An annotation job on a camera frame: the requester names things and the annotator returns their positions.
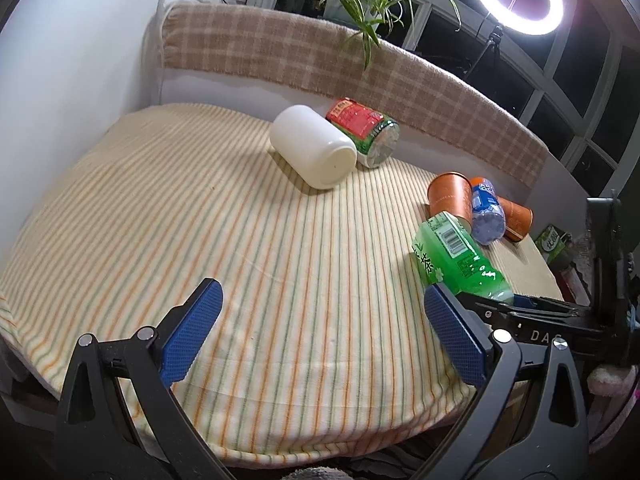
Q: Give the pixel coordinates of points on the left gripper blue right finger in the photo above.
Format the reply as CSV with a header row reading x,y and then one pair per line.
x,y
527,418

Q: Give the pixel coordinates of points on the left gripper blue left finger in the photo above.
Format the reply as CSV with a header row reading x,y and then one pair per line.
x,y
118,418

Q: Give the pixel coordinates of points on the green cut bottle cup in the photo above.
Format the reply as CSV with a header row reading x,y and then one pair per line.
x,y
445,253

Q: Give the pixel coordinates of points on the far orange paper cup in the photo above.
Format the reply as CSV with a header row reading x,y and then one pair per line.
x,y
519,220

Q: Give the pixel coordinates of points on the orange paper cup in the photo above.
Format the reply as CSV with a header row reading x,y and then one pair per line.
x,y
451,192
519,220

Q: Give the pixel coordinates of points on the blue cut bottle cup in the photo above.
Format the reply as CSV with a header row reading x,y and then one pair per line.
x,y
488,218

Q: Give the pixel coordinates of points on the near orange paper cup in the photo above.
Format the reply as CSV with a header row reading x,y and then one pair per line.
x,y
451,192

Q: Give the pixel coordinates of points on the white plastic cup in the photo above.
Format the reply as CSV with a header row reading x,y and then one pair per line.
x,y
321,154

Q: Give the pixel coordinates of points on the green white paper bag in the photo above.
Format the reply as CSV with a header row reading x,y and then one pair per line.
x,y
551,242

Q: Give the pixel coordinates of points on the striped yellow table cloth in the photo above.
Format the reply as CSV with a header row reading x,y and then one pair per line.
x,y
322,347

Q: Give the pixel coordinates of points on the red green can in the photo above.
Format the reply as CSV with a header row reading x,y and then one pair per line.
x,y
374,134

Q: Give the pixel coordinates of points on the black tripod stand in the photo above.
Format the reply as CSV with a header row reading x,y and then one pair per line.
x,y
491,50

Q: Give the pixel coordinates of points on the plaid brown sill cloth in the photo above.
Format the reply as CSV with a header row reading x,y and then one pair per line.
x,y
325,59

